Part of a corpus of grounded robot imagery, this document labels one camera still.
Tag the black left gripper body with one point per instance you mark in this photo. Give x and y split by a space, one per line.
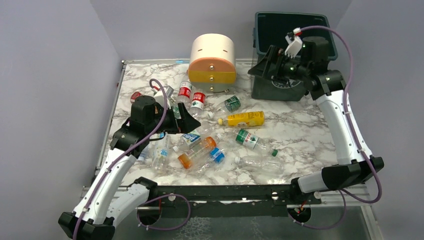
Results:
182 121

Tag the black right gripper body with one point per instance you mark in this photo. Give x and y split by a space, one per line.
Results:
271 60

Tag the orange capped clear bottle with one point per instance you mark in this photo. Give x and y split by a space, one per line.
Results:
197 153

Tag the clear bottle green white label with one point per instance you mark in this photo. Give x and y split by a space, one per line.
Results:
253 142

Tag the clear unlabelled bottle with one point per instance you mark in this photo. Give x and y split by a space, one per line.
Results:
270 165

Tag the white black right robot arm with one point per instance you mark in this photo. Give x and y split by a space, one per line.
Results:
306 60

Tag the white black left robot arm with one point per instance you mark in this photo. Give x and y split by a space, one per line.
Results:
97 215

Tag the dark green plastic bin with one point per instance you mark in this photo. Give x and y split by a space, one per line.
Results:
283 30

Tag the green tinted water bottle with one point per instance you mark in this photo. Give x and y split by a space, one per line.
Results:
176 111

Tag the clear bottle red label right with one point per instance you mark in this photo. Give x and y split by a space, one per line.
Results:
197 104

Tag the clear bottle red label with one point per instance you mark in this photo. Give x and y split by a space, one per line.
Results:
197 104
184 93

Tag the clear bottle red label left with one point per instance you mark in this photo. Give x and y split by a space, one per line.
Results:
184 93

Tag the crushed clear bottle pink label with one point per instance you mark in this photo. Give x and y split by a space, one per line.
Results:
145 155

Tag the red label amber tea bottle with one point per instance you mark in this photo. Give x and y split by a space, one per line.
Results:
134 96

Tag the clear bottle dark green label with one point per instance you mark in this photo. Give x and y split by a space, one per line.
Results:
225 108

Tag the yellow juice bottle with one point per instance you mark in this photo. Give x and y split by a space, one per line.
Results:
246 119

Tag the cream orange yellow drawer unit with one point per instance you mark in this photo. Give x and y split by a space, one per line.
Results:
212 63

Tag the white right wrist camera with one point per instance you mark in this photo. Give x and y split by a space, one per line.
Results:
294 41

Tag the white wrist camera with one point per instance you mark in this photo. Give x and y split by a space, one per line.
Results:
161 98
294 41

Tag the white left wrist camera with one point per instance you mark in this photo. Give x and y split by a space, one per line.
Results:
161 98

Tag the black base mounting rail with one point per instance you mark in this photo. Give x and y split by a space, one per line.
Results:
223 201

